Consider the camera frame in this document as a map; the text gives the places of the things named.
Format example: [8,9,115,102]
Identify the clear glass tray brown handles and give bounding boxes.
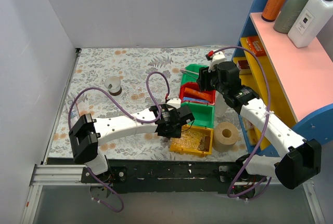
[173,126,212,152]

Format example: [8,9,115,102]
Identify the blue shelf unit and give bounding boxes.
[233,0,332,145]

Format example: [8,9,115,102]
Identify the blue toothpaste tube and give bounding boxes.
[183,97,210,104]

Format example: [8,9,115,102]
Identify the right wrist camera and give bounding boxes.
[206,50,227,72]

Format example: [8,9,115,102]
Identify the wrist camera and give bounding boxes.
[165,98,181,109]
[206,50,227,72]

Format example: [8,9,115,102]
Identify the red plastic bin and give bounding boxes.
[179,82,215,106]

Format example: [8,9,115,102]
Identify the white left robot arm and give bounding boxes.
[69,104,195,182]

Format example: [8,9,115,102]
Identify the green plastic bin near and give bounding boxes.
[181,102,215,128]

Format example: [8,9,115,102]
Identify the clear glass cup brown band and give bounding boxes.
[104,76,122,96]

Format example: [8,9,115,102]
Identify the grey pump bottle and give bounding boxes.
[273,0,309,34]

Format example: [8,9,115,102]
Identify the orange toothpaste tube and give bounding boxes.
[184,88,211,101]

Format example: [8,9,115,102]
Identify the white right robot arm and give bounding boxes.
[197,61,322,189]

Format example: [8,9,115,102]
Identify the white square bottle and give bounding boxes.
[288,0,332,48]

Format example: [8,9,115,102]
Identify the red white small box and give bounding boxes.
[236,60,251,75]

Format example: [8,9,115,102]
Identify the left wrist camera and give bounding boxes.
[165,98,181,109]

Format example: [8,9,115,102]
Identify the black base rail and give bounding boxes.
[80,157,267,196]

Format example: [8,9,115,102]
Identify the toilet paper roll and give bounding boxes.
[213,122,239,153]

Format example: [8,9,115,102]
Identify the packaged toothbrush on table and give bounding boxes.
[66,98,80,118]

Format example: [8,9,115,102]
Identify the yellow plastic bin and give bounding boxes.
[170,125,214,159]

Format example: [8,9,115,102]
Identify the orange soap box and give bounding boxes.
[246,36,266,57]

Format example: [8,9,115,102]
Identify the green plastic bin far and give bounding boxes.
[180,64,207,85]

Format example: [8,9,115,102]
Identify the clear plastic cup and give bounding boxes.
[214,92,228,117]

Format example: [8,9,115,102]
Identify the green plastic bin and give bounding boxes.
[180,64,207,85]
[181,102,215,128]

